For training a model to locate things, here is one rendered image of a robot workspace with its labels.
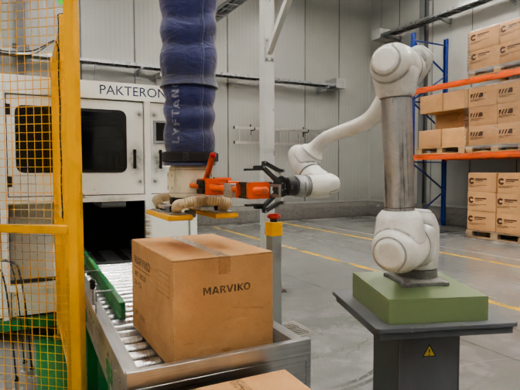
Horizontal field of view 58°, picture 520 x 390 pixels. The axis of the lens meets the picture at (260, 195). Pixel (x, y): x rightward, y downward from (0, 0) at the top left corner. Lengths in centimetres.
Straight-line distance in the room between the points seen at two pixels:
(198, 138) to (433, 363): 121
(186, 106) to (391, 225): 91
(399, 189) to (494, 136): 790
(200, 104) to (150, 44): 922
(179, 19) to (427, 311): 140
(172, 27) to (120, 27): 909
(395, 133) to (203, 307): 89
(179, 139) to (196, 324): 71
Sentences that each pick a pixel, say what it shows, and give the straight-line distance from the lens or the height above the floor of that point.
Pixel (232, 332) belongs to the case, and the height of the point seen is 66.
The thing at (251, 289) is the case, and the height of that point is 81.
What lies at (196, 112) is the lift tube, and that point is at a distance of 189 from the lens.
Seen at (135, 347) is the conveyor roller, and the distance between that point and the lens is 208.
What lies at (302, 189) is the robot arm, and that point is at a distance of 186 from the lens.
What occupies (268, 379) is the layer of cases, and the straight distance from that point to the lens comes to 173.
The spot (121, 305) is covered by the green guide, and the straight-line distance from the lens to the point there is 237.
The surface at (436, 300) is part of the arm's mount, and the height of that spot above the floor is 82.
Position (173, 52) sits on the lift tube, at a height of 172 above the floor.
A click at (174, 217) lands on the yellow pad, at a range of 179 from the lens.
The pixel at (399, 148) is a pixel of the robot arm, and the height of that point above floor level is 133.
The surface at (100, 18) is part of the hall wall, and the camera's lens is 1100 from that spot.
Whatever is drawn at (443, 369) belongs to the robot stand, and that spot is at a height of 54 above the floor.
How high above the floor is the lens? 126
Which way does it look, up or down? 3 degrees down
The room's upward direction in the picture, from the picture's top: straight up
